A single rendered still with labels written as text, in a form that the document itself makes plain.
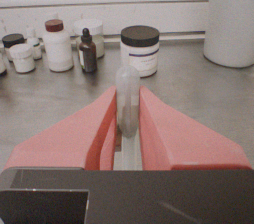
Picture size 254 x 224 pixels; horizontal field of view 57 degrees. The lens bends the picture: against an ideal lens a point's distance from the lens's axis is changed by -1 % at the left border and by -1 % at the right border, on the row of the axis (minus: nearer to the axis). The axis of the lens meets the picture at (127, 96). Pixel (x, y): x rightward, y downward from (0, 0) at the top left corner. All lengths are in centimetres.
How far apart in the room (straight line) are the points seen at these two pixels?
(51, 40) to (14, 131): 17
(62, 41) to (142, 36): 14
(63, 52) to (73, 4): 14
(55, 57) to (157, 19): 24
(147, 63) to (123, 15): 17
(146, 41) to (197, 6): 21
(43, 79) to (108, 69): 12
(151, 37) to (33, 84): 21
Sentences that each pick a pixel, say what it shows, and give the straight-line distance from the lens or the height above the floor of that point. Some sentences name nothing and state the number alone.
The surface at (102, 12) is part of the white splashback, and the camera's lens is 53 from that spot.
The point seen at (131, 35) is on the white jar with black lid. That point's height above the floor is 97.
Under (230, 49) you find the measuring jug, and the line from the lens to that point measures 47.
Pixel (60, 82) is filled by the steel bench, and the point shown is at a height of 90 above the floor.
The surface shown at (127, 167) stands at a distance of 16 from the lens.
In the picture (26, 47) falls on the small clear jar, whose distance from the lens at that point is 47.
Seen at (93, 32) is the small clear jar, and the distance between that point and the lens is 46.
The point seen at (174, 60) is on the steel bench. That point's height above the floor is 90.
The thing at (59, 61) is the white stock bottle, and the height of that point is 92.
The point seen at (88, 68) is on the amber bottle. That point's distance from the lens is 43.
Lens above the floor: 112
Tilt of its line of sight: 36 degrees down
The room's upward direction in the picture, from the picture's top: straight up
